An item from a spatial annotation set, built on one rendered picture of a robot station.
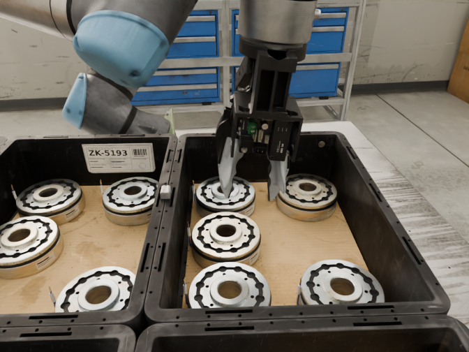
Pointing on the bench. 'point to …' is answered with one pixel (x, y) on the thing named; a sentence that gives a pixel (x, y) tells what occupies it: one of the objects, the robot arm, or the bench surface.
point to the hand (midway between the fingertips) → (249, 188)
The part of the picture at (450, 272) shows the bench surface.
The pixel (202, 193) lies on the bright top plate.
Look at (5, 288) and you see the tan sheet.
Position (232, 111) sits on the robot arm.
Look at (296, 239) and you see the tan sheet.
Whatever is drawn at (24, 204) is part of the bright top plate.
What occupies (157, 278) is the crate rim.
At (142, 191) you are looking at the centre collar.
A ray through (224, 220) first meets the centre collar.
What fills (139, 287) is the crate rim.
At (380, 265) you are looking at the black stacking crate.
